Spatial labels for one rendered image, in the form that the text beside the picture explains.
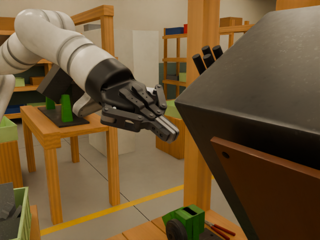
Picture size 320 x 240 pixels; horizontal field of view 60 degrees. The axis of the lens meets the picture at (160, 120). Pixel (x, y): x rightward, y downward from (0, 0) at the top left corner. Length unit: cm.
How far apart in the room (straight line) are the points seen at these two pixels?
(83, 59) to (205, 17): 74
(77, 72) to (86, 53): 3
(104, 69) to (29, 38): 17
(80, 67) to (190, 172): 89
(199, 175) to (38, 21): 91
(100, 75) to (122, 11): 779
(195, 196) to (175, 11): 815
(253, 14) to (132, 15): 511
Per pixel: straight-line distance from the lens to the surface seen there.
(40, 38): 53
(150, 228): 123
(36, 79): 690
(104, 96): 42
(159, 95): 44
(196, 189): 125
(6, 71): 69
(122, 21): 817
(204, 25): 111
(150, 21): 860
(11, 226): 135
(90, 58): 45
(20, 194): 151
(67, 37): 50
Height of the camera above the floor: 159
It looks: 14 degrees down
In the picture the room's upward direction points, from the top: straight up
